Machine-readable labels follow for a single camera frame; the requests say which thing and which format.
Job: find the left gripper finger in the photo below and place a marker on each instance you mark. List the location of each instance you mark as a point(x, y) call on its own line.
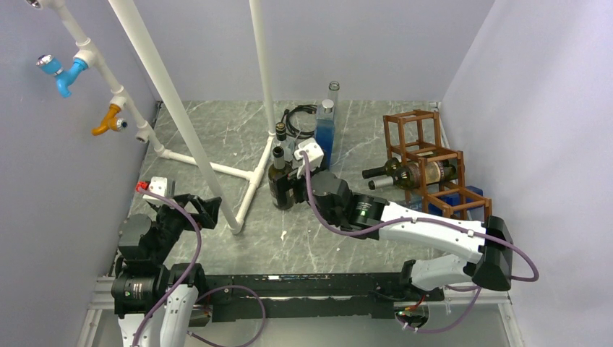
point(203, 222)
point(208, 209)

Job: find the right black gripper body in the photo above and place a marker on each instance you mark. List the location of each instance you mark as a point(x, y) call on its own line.
point(300, 189)

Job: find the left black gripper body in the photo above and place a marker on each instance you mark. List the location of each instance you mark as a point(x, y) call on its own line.
point(170, 220)

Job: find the dark green wine bottle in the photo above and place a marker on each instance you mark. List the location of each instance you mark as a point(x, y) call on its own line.
point(279, 185)

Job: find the tall blue liquid bottle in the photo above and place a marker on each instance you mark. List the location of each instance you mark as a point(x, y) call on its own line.
point(324, 133)

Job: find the green wine bottle silver neck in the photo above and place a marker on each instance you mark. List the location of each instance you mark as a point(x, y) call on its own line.
point(409, 176)

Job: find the dark wine bottle cream label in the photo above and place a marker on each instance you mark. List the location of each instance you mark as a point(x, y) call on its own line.
point(387, 169)

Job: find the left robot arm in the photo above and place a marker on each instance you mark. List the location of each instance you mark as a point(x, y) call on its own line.
point(153, 303)

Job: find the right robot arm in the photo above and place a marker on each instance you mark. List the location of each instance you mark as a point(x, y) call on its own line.
point(475, 251)

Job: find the clear square liquor bottle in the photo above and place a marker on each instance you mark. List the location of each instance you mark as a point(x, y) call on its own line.
point(284, 141)

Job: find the brown wooden wine rack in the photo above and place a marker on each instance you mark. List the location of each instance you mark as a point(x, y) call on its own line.
point(417, 136)

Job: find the tall clear glass bottle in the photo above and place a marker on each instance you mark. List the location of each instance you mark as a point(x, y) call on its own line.
point(333, 92)

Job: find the orange plastic faucet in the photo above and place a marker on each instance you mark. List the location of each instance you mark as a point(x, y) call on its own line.
point(110, 122)

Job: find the blue plastic faucet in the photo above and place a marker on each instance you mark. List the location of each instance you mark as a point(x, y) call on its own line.
point(64, 78)

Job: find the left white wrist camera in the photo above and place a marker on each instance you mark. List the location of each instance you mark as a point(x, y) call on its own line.
point(157, 185)

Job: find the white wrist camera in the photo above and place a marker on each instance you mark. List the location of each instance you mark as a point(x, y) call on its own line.
point(313, 153)
point(157, 185)

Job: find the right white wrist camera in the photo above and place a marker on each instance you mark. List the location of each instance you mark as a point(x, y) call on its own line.
point(313, 153)

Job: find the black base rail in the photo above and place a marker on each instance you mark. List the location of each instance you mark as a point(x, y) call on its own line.
point(374, 295)

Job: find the white PVC pipe frame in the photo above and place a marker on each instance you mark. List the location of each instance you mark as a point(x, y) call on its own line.
point(138, 35)

